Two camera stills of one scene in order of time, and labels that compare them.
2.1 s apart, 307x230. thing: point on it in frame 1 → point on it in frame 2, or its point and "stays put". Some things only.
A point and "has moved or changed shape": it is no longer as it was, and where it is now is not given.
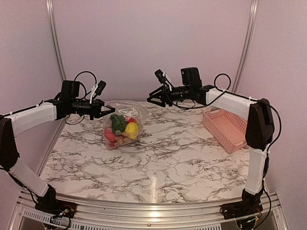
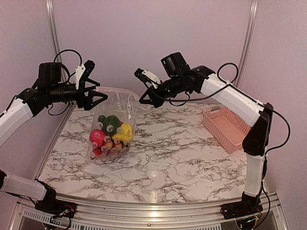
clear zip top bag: (122, 128) has moved or changed shape
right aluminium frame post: (253, 17) stays put
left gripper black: (95, 106) → (86, 102)
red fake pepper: (110, 135) → (97, 138)
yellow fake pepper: (132, 130) → (126, 133)
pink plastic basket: (229, 129) stays put
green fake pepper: (118, 123) → (110, 124)
